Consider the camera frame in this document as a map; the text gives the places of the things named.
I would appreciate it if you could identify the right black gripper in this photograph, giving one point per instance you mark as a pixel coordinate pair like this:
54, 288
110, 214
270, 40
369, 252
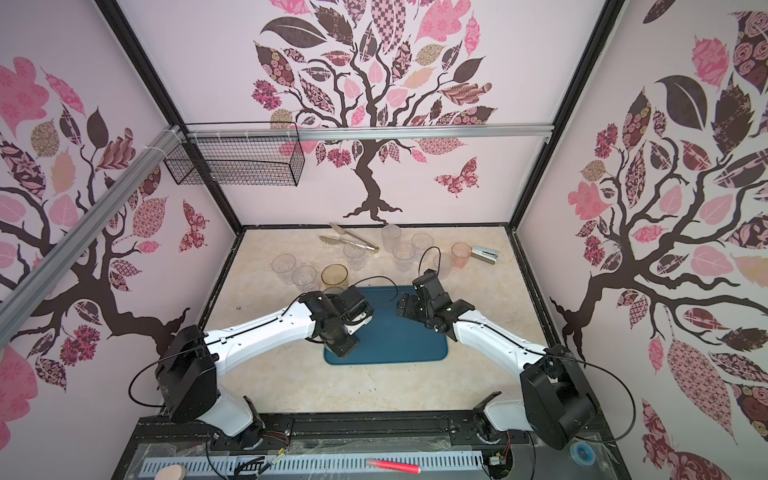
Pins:
414, 308

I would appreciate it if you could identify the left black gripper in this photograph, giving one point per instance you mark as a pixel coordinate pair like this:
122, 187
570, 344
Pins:
343, 350

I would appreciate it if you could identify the amber yellow tall glass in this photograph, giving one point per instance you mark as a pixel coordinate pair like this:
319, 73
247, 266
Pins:
335, 276

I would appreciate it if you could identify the grey blue plastic cup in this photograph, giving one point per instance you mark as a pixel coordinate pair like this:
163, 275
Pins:
334, 290

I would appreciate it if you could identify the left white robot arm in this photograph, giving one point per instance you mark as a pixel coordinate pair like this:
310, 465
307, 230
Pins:
188, 373

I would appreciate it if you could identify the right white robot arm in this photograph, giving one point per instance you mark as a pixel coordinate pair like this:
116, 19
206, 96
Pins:
553, 399

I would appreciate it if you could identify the teal rectangular tray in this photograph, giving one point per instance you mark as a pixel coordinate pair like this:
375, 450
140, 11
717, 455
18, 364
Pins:
390, 339

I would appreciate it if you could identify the pink plastic cup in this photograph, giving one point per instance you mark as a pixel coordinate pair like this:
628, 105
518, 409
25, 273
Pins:
461, 253

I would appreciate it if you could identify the clear glass back right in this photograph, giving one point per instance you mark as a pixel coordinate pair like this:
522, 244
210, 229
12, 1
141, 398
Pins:
421, 243

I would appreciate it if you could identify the clear glass back centre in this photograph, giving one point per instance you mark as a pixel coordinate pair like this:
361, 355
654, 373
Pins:
356, 256

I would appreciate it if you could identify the clear tumbler glass near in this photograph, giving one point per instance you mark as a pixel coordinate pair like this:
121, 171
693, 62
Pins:
283, 266

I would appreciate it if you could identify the white stapler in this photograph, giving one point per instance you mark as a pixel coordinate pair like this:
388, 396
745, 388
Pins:
485, 255

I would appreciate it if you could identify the metal serving tongs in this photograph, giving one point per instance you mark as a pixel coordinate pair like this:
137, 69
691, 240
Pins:
346, 237

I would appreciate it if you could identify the clear glass back tall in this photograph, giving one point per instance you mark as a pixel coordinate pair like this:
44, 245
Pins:
391, 235

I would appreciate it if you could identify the pink marker pen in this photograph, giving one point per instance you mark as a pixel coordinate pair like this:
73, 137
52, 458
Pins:
394, 466

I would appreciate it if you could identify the blue tape roll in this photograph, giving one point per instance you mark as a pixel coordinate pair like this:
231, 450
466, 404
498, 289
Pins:
582, 454

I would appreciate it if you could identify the beige round sponge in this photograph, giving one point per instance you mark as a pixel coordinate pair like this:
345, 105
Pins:
171, 472

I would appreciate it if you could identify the white slotted cable duct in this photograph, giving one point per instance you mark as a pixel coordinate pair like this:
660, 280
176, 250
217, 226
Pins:
317, 466

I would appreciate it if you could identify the black wire mesh basket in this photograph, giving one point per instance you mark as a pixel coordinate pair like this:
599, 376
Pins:
260, 153

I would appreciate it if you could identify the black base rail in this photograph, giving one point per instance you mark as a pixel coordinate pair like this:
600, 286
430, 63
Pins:
511, 455

